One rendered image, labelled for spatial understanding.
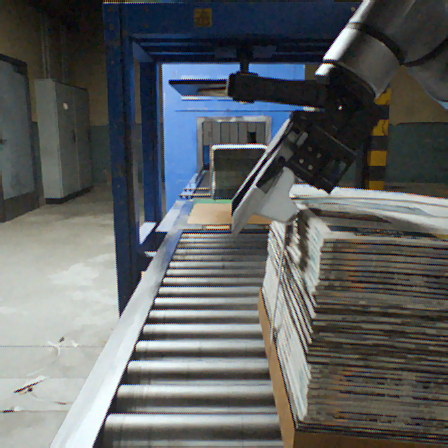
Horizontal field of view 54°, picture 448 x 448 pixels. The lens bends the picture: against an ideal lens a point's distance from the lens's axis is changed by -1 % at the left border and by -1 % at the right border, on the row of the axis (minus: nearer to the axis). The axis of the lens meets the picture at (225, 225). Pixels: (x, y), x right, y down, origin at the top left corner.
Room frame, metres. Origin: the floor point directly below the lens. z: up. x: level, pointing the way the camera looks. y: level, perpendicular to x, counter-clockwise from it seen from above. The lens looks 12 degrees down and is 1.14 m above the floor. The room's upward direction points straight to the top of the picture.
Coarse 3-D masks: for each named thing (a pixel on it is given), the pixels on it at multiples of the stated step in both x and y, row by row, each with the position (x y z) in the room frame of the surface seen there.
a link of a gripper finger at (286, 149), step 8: (288, 136) 0.47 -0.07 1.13; (296, 136) 0.48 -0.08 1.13; (280, 144) 0.49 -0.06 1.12; (288, 144) 0.47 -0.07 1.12; (280, 152) 0.46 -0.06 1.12; (288, 152) 0.47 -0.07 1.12; (272, 160) 0.46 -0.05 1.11; (280, 160) 0.47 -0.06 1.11; (272, 168) 0.46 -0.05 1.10; (280, 168) 0.47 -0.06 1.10; (264, 176) 0.46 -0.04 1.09; (272, 176) 0.46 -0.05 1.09; (256, 184) 0.46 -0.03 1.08; (264, 184) 0.46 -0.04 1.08; (264, 192) 0.46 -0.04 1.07
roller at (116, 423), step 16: (112, 416) 0.47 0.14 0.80; (128, 416) 0.47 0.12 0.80; (144, 416) 0.47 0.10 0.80; (160, 416) 0.47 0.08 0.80; (176, 416) 0.47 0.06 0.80; (192, 416) 0.47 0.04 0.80; (208, 416) 0.47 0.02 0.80; (224, 416) 0.47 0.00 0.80; (240, 416) 0.47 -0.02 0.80; (256, 416) 0.47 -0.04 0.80; (272, 416) 0.47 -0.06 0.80; (112, 432) 0.45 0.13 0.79; (128, 432) 0.45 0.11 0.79; (144, 432) 0.45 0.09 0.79; (160, 432) 0.45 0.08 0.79; (176, 432) 0.45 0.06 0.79; (192, 432) 0.45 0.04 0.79; (208, 432) 0.45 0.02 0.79; (224, 432) 0.45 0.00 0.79; (240, 432) 0.45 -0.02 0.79; (256, 432) 0.45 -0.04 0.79; (272, 432) 0.45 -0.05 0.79
